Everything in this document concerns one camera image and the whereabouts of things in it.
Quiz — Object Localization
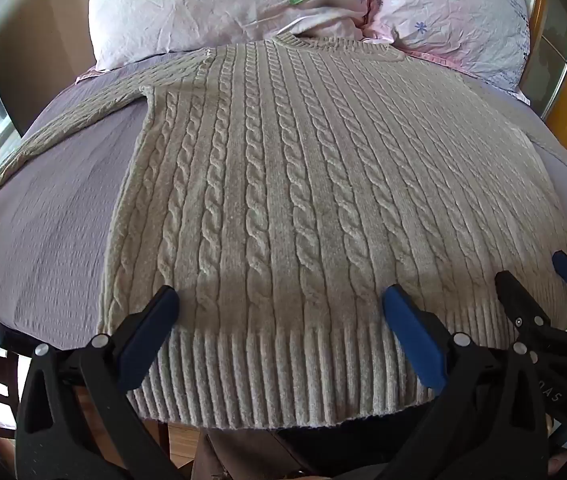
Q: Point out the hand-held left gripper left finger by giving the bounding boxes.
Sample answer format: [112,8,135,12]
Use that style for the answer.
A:
[0,285,200,480]

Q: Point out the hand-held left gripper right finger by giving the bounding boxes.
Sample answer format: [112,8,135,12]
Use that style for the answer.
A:
[382,284,550,480]

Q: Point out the cream cable knit sweater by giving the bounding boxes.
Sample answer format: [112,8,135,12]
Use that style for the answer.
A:
[0,32,567,432]

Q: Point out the lavender bed sheet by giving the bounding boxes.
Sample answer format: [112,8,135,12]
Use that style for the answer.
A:
[0,52,567,353]

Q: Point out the person's own legs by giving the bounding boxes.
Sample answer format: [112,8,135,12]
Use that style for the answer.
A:
[202,402,437,480]

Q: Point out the pink floral pillow with tree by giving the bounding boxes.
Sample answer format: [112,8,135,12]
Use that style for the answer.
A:
[87,0,380,72]

